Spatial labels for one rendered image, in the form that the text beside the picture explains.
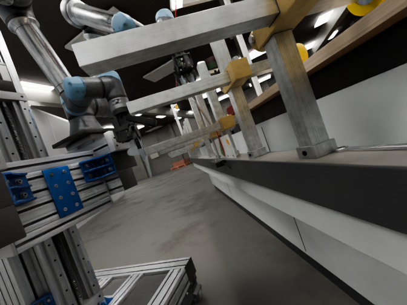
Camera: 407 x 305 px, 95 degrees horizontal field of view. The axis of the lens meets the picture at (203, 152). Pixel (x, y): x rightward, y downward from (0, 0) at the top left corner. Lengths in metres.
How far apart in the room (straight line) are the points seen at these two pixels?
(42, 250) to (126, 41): 0.82
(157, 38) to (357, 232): 0.43
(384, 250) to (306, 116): 0.23
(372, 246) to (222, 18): 0.41
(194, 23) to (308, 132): 0.24
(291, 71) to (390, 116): 0.25
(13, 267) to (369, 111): 1.17
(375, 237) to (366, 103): 0.30
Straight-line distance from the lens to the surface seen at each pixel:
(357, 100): 0.58
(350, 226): 0.43
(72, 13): 1.14
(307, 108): 0.37
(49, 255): 0.96
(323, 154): 0.37
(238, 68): 0.54
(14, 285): 1.04
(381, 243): 0.41
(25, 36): 1.00
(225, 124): 0.75
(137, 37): 0.30
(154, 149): 0.75
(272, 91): 0.71
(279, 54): 0.38
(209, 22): 0.31
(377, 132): 0.57
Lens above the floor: 0.78
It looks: 1 degrees down
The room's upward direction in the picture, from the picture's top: 20 degrees counter-clockwise
